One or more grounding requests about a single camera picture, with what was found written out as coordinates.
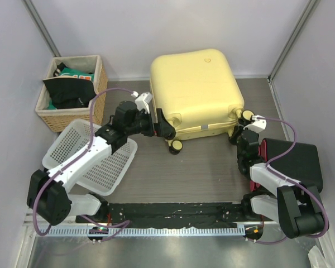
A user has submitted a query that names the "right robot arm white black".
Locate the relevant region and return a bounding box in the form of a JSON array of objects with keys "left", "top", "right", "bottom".
[{"left": 229, "top": 111, "right": 329, "bottom": 239}]

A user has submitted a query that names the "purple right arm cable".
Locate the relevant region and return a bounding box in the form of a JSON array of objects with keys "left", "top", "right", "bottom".
[{"left": 245, "top": 117, "right": 331, "bottom": 244}]

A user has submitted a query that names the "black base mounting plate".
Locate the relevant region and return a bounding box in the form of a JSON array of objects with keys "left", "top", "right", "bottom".
[{"left": 75, "top": 202, "right": 275, "bottom": 228}]

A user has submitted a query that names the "green printed garment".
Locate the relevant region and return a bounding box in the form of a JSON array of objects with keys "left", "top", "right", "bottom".
[{"left": 59, "top": 68, "right": 94, "bottom": 82}]

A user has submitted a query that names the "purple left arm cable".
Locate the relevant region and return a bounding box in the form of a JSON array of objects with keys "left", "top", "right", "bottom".
[{"left": 33, "top": 88, "right": 135, "bottom": 243}]

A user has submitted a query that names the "white slotted cable duct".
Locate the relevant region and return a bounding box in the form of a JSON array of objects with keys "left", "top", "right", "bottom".
[{"left": 46, "top": 225, "right": 245, "bottom": 237}]

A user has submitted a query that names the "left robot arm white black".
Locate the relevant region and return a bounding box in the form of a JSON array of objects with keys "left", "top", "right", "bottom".
[{"left": 27, "top": 102, "right": 176, "bottom": 226}]

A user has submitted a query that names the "black garment in basket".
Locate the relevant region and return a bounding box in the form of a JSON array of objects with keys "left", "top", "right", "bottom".
[{"left": 43, "top": 76, "right": 97, "bottom": 109}]

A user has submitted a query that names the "black storage box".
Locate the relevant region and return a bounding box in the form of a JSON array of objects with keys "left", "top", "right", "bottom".
[{"left": 264, "top": 138, "right": 323, "bottom": 192}]

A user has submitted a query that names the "yellow hard-shell suitcase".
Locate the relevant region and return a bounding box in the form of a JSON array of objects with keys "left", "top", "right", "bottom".
[{"left": 150, "top": 49, "right": 251, "bottom": 155}]

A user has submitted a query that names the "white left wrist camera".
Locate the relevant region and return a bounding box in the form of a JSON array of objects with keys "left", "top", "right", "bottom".
[{"left": 131, "top": 91, "right": 152, "bottom": 114}]

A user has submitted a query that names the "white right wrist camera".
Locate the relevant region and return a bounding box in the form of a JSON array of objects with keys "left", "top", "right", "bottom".
[{"left": 243, "top": 115, "right": 267, "bottom": 133}]

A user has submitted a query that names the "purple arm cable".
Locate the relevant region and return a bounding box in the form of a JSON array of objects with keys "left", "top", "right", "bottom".
[
  {"left": 33, "top": 88, "right": 135, "bottom": 243},
  {"left": 245, "top": 117, "right": 331, "bottom": 244}
]

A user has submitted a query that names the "white perforated plastic basket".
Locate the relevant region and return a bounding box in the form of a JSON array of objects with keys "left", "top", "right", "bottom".
[{"left": 42, "top": 119, "right": 138, "bottom": 196}]

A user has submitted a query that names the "crumpled white plastic sheet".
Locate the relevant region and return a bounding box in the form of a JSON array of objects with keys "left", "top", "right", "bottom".
[{"left": 308, "top": 246, "right": 331, "bottom": 268}]

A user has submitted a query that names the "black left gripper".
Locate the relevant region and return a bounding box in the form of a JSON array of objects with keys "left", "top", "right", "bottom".
[{"left": 125, "top": 108, "right": 174, "bottom": 137}]

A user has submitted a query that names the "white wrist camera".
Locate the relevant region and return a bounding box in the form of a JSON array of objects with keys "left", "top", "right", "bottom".
[
  {"left": 131, "top": 91, "right": 152, "bottom": 114},
  {"left": 243, "top": 115, "right": 267, "bottom": 133}
]

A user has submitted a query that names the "aluminium rail frame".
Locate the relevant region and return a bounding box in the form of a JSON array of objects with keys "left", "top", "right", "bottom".
[{"left": 24, "top": 211, "right": 278, "bottom": 225}]

